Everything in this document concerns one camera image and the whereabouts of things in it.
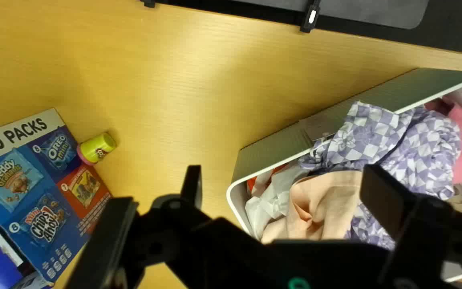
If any green spice cup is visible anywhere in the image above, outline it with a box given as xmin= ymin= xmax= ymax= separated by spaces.
xmin=75 ymin=130 xmax=118 ymax=165

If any pale pink printed shirt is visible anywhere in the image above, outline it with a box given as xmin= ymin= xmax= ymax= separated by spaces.
xmin=261 ymin=169 xmax=367 ymax=244

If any black perforated board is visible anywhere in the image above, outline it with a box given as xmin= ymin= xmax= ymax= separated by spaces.
xmin=155 ymin=0 xmax=462 ymax=58

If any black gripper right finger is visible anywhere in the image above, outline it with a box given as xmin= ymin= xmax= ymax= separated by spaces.
xmin=357 ymin=162 xmax=462 ymax=289

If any white plastic bin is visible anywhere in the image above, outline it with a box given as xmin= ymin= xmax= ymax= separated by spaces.
xmin=224 ymin=68 xmax=462 ymax=283

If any purple white checkered cloth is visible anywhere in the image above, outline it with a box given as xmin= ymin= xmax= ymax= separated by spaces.
xmin=298 ymin=101 xmax=462 ymax=252

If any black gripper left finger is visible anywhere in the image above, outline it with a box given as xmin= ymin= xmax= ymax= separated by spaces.
xmin=64 ymin=164 xmax=296 ymax=289

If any white crumpled cloth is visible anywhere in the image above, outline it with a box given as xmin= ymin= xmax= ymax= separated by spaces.
xmin=242 ymin=164 xmax=308 ymax=238

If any blue snack variety box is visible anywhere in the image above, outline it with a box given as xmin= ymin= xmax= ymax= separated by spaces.
xmin=0 ymin=108 xmax=113 ymax=289

